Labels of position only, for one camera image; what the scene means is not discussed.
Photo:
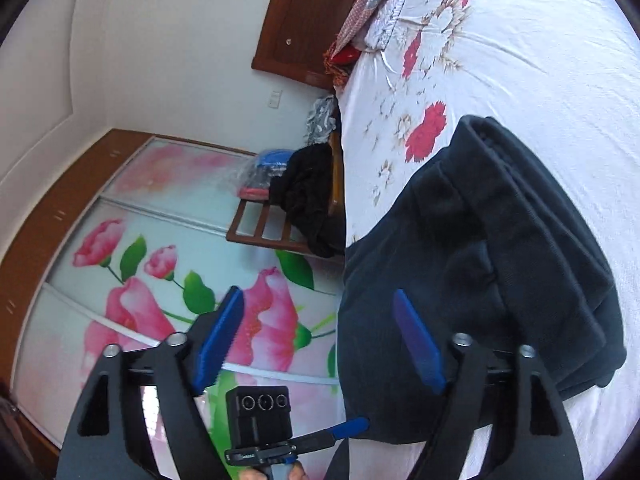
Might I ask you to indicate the wooden headboard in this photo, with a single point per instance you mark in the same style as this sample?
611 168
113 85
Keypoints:
300 20

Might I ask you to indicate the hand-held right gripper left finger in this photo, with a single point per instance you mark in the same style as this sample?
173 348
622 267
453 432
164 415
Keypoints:
225 330

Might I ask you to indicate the orange patterned cloth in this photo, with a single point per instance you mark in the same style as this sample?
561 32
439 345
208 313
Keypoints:
336 76

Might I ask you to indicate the clear plastic bag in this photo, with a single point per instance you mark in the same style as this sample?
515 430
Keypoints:
265 166

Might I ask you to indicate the black clothes pile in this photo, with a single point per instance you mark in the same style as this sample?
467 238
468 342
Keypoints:
310 195

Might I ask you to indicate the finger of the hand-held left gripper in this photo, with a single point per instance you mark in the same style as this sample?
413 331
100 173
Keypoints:
347 429

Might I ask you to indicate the black pants with red stripe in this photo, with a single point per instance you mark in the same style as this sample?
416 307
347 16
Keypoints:
475 260

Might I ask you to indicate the person's left hand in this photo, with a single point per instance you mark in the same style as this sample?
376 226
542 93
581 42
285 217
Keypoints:
250 475

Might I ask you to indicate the wooden chair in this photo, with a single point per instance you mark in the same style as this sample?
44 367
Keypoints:
250 232

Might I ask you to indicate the bed with floral sheet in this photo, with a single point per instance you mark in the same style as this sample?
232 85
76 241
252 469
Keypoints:
525 60

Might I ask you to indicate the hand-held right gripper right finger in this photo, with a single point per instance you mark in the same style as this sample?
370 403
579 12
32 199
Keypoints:
420 345

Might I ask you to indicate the floral wardrobe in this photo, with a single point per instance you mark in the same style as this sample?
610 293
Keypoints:
150 240

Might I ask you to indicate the white wall socket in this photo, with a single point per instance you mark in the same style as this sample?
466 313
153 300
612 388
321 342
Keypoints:
275 99

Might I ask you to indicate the red pillow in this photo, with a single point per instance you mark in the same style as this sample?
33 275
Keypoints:
345 55

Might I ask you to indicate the grey patterned cloth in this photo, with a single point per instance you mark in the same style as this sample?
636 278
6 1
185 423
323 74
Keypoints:
320 120

